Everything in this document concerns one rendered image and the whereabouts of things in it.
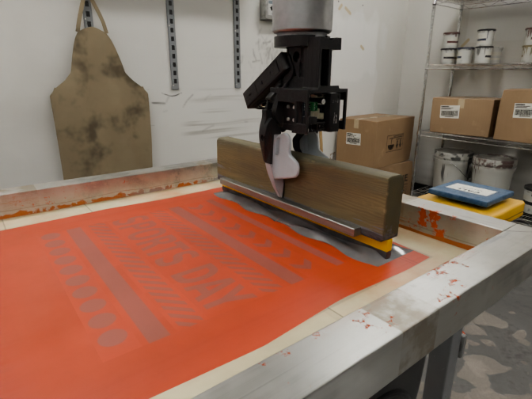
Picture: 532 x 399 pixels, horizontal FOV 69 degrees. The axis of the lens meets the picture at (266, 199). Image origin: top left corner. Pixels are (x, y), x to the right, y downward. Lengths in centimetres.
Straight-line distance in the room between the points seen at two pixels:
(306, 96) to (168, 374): 33
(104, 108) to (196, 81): 64
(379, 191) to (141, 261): 28
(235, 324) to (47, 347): 15
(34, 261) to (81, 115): 193
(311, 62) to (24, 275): 40
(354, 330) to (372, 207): 20
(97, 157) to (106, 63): 53
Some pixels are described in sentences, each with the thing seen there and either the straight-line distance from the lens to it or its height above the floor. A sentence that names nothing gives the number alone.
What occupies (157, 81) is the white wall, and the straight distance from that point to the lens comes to 261.
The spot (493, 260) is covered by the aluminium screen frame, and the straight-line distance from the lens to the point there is 43.
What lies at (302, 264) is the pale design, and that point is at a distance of 45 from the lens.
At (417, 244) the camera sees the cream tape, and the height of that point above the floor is 95.
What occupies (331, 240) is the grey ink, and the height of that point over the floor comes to 96.
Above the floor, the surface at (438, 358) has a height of 63.
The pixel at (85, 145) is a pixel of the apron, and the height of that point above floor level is 78.
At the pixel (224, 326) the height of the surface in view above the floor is 95.
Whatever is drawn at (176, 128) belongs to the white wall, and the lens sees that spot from 268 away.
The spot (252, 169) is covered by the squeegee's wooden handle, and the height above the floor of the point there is 102.
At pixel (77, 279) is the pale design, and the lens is 46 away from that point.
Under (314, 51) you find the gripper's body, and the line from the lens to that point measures 49.
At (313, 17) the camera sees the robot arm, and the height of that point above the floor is 122.
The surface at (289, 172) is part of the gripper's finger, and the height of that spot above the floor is 103.
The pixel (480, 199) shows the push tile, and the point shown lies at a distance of 70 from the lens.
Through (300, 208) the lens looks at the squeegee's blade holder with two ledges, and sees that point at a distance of 52.
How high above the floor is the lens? 116
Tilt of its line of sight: 18 degrees down
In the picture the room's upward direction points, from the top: straight up
